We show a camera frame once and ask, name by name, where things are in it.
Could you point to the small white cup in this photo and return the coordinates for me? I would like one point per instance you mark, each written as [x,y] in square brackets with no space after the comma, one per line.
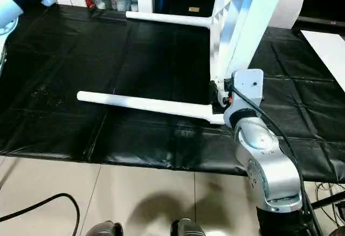
[102,5]
[134,7]

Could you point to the black rod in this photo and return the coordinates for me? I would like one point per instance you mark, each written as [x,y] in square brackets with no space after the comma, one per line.
[318,20]

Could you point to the brown woven basket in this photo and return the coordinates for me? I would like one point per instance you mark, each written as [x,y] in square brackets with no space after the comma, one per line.
[338,232]

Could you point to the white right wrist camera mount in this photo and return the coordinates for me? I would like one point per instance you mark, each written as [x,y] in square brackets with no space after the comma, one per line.
[248,90]

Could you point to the dark robot right foot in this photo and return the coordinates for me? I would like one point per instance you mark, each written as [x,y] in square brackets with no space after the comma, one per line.
[188,228]

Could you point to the white flat board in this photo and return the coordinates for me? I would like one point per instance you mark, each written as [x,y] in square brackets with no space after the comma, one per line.
[328,50]

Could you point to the grey padded backrest cushion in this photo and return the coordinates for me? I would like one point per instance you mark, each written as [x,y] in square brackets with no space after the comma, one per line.
[291,9]

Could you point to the black stand leg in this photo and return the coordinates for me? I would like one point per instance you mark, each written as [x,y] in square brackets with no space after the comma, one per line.
[328,199]

